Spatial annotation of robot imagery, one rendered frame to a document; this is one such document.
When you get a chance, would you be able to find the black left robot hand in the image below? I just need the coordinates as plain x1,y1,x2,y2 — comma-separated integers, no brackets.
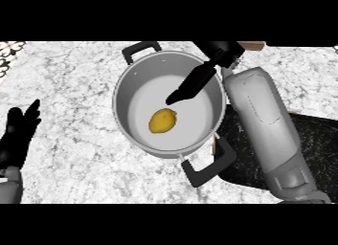
0,99,43,179

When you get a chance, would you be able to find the yellow lemon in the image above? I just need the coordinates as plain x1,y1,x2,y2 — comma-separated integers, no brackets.
148,107,179,135

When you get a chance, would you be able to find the grey pot with black handles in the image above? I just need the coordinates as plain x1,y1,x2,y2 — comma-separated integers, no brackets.
111,41,238,189

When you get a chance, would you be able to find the black speckled tray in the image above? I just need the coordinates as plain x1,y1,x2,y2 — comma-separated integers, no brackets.
215,103,338,204

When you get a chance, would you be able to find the brown wooden block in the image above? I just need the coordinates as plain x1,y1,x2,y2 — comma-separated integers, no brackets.
235,41,268,52

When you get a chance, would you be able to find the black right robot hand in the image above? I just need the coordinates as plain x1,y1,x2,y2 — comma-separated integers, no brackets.
164,41,247,106

